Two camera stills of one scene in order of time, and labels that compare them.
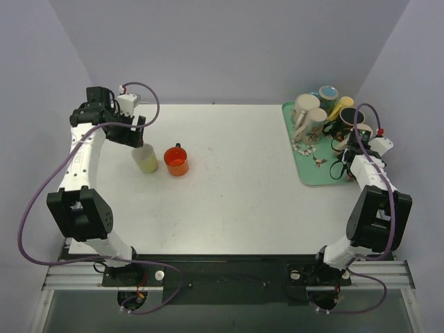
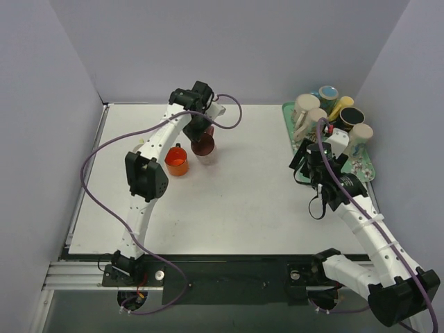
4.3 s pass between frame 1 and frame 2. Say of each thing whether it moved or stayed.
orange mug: stayed
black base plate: stayed
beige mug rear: stayed
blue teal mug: stayed
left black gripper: moved
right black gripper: moved
